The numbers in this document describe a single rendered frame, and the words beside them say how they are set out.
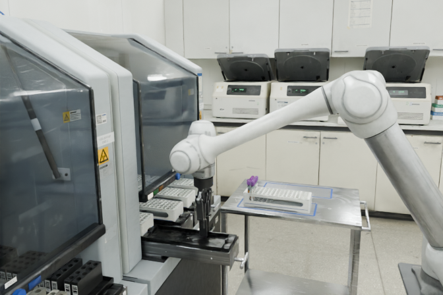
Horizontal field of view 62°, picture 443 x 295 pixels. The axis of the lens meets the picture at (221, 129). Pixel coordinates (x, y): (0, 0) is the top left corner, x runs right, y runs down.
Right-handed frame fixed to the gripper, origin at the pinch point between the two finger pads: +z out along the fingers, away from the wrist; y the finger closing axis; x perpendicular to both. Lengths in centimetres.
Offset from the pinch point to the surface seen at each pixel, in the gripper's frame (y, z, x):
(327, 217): -26, 2, 46
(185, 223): -8.6, 4.3, -11.5
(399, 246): -174, 85, 103
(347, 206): -40, 2, 55
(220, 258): 11.3, 5.9, 9.8
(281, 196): -28.8, -3.8, 26.2
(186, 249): 11.3, 4.5, -3.0
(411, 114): -225, -15, 113
